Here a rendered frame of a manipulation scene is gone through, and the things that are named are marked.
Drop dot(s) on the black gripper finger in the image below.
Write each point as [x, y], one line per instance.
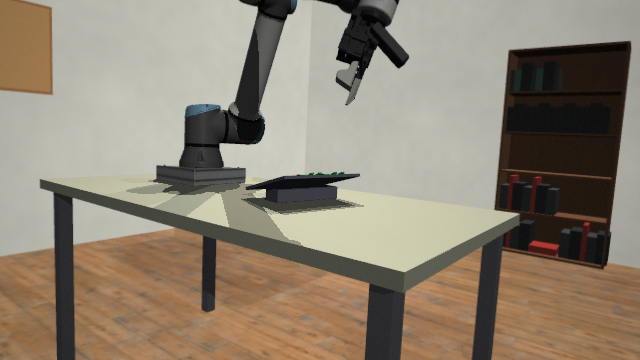
[342, 84]
[352, 79]

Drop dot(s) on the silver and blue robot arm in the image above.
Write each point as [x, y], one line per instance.
[206, 125]

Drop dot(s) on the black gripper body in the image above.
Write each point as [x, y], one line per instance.
[355, 47]

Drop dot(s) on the grey switch panel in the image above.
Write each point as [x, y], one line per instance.
[306, 187]

